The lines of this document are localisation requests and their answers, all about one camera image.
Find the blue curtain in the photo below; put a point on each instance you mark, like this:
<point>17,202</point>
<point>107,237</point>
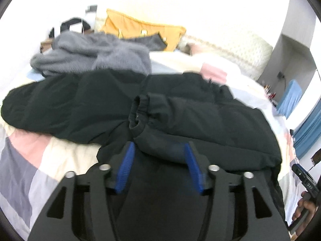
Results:
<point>308,135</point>

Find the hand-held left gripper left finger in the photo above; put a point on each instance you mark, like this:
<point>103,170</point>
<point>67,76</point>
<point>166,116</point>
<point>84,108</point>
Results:
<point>124,170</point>

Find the cluster of small bottles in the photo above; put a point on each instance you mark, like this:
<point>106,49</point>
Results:
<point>269,93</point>

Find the checked pastel blanket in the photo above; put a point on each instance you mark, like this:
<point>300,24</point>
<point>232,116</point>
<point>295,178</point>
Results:
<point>32,155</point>

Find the brown patterned hanging garment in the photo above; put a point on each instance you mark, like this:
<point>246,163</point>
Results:
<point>316,158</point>

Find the yellow pillow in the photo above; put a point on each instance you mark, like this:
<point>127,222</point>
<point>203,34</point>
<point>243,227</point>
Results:
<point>130,26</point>

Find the pink pillow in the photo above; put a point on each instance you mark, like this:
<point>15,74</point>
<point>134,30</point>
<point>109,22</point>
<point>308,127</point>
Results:
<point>188,47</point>

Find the black padded jacket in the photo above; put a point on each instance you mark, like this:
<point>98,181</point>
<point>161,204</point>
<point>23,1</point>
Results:
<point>175,110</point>

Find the wooden nightstand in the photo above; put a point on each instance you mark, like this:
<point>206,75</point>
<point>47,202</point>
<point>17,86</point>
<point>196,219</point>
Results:
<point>46,45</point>

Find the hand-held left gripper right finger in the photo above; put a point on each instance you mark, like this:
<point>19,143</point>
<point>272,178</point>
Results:
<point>193,170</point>

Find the black wall switch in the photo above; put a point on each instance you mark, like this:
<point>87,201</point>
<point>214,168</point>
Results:
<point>280,75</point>

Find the grey fleece garment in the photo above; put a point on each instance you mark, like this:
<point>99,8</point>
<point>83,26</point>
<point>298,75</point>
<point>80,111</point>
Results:
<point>100,52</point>

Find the grey wall socket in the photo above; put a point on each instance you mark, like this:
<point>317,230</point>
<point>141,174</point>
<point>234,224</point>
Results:
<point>91,8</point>

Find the person's right hand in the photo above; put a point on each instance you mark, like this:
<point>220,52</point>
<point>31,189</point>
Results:
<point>308,205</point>

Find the cream quilted headboard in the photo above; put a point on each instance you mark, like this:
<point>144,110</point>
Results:
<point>250,50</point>

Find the black bag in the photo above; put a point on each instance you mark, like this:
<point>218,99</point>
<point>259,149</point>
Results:
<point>72,22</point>

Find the blue towel on chair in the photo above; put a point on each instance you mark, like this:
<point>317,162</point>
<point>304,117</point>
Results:
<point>292,98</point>

